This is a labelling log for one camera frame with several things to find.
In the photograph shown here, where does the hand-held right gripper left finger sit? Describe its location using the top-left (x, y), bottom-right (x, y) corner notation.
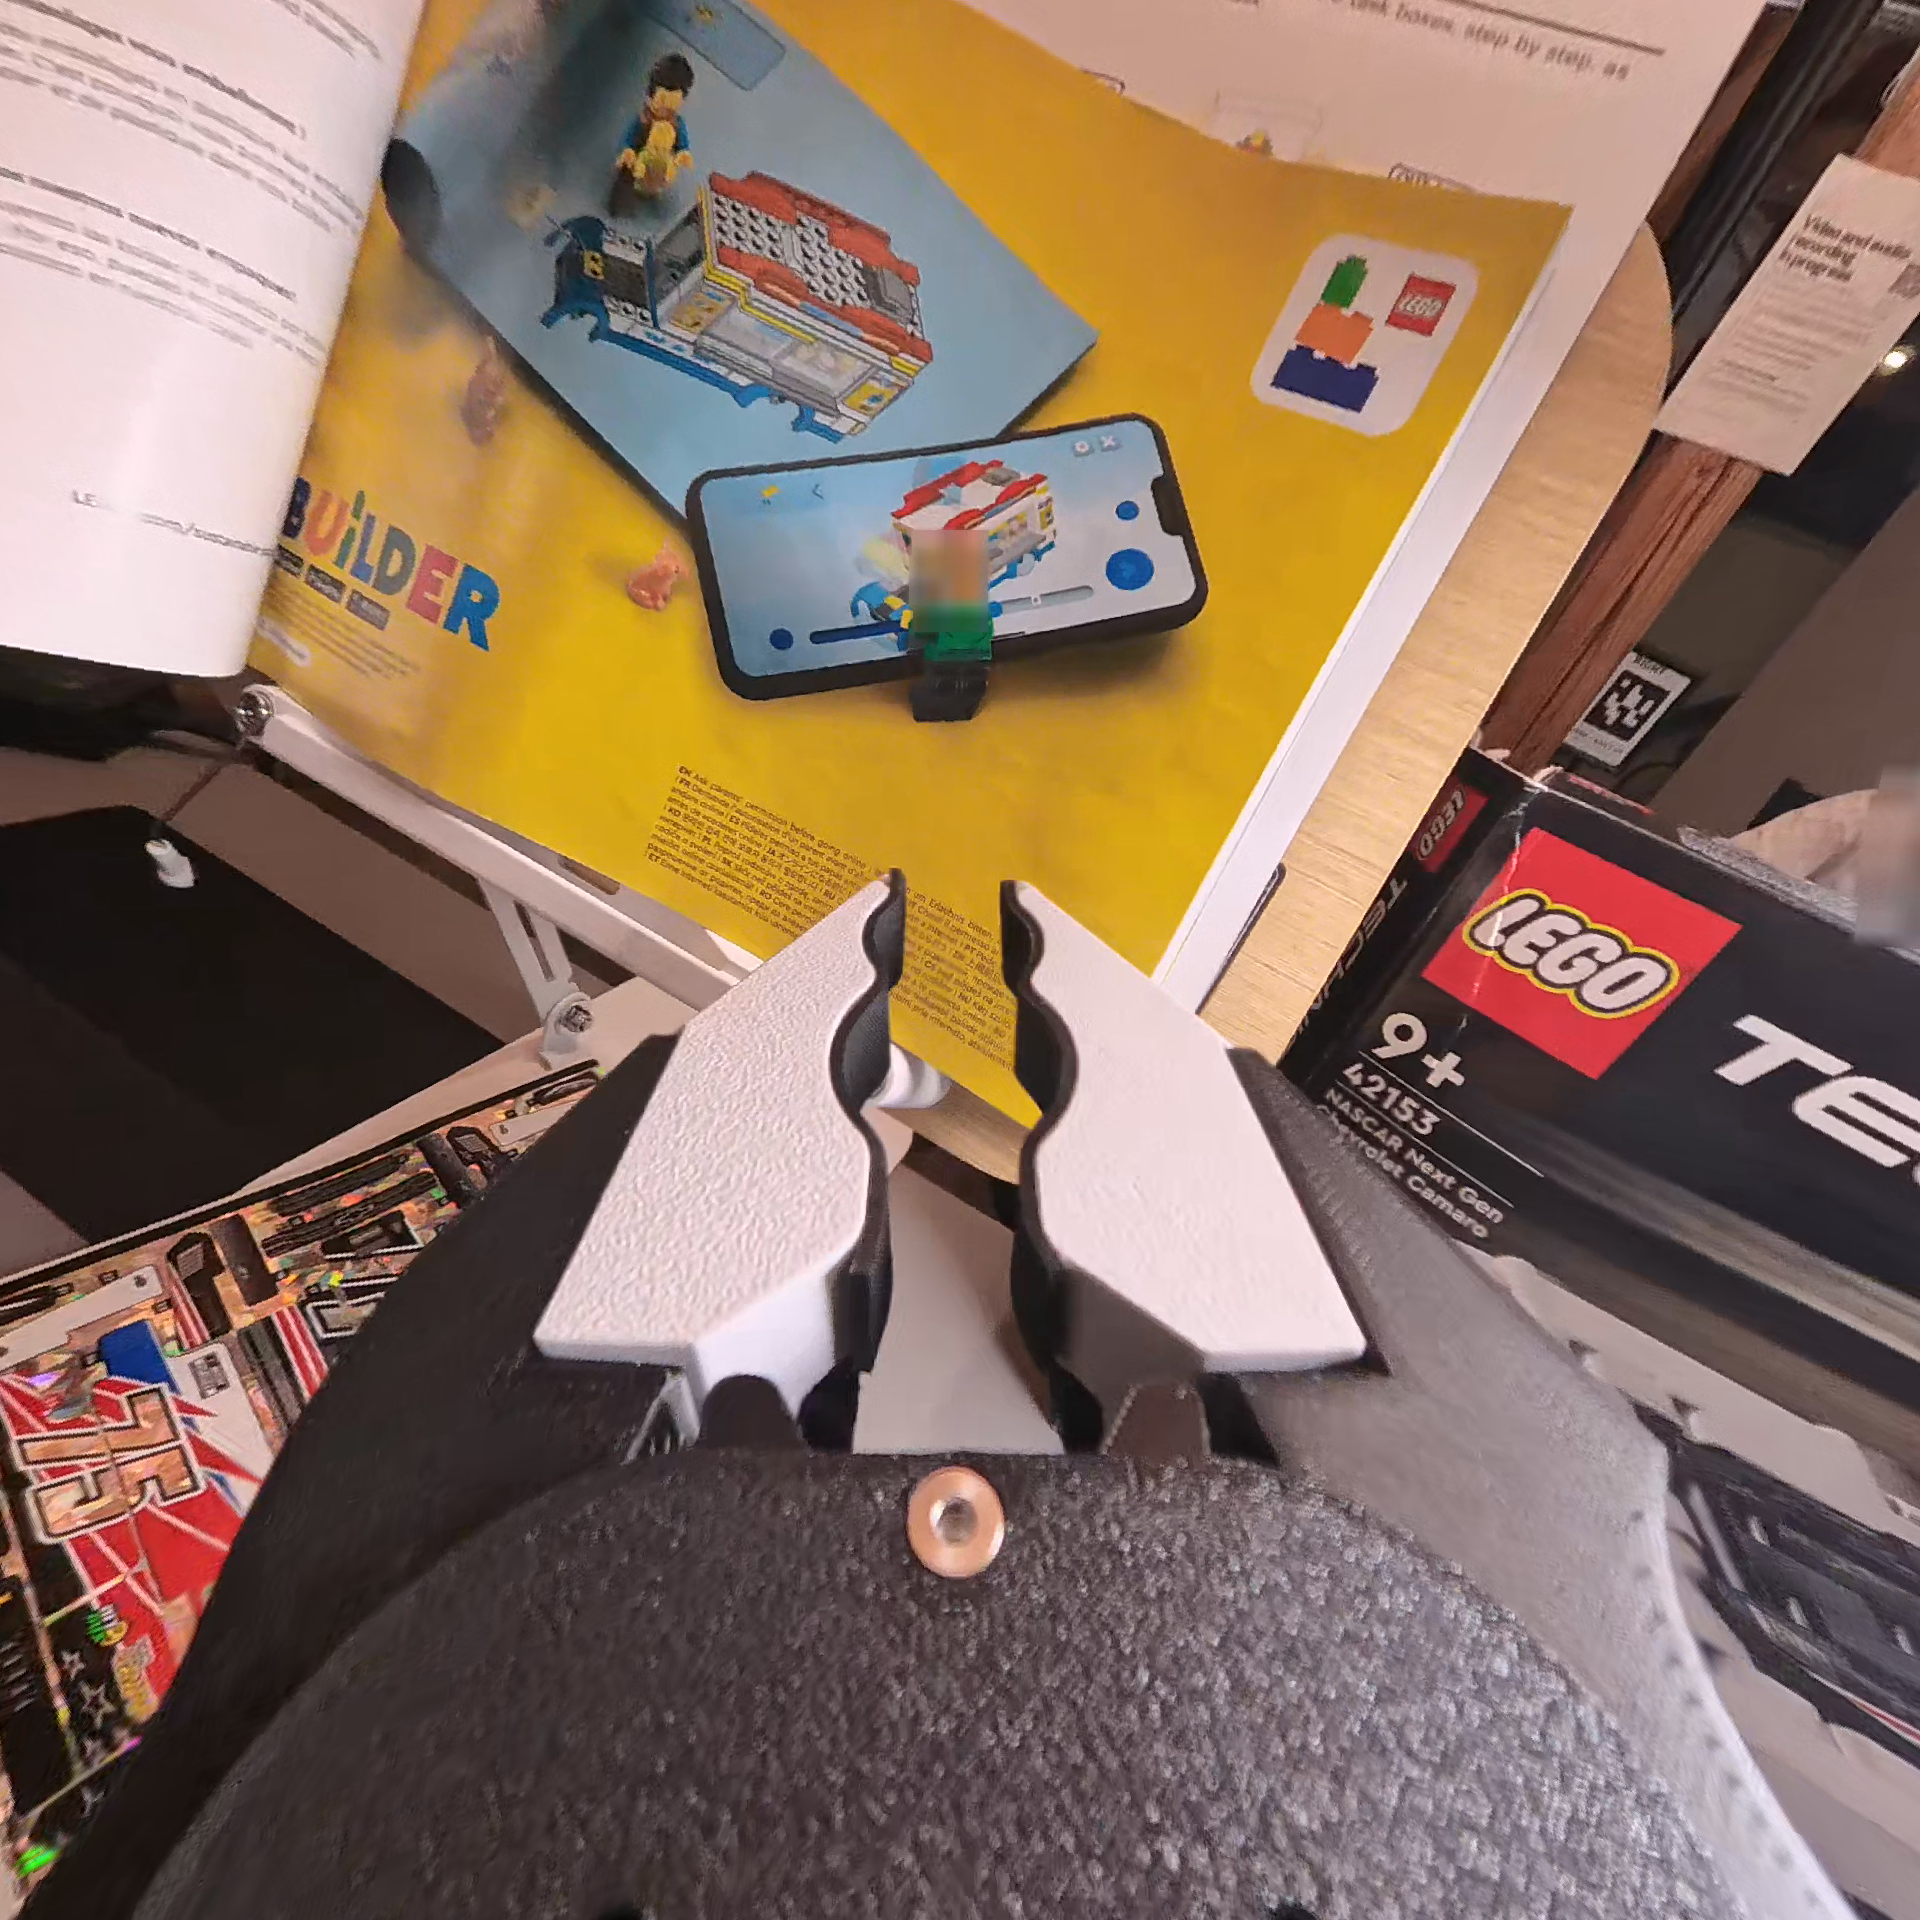
top-left (531, 871), bottom-right (911, 1453)

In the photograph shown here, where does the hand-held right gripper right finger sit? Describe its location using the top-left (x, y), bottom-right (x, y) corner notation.
top-left (997, 878), bottom-right (1374, 1453)

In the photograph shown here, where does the lego instruction booklet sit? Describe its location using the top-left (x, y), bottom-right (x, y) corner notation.
top-left (0, 0), bottom-right (1575, 1128)

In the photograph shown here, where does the black lego set box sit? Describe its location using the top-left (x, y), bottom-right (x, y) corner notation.
top-left (1278, 746), bottom-right (1920, 1764)

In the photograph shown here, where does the black desk mat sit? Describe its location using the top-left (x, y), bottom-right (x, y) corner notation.
top-left (0, 807), bottom-right (504, 1202)

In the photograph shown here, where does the holographic sticker sheet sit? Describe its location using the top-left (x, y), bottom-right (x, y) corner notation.
top-left (0, 1055), bottom-right (600, 1877)

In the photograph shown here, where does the small marker tag card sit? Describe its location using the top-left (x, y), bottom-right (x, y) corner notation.
top-left (1558, 652), bottom-right (1694, 774)

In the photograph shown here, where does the white paper notice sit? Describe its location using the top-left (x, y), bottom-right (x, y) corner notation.
top-left (1656, 150), bottom-right (1920, 472)

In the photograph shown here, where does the white pin on cord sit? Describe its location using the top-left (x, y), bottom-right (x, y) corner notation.
top-left (141, 726), bottom-right (255, 889)

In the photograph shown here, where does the wooden post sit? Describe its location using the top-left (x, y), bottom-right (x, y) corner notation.
top-left (1477, 89), bottom-right (1920, 769)

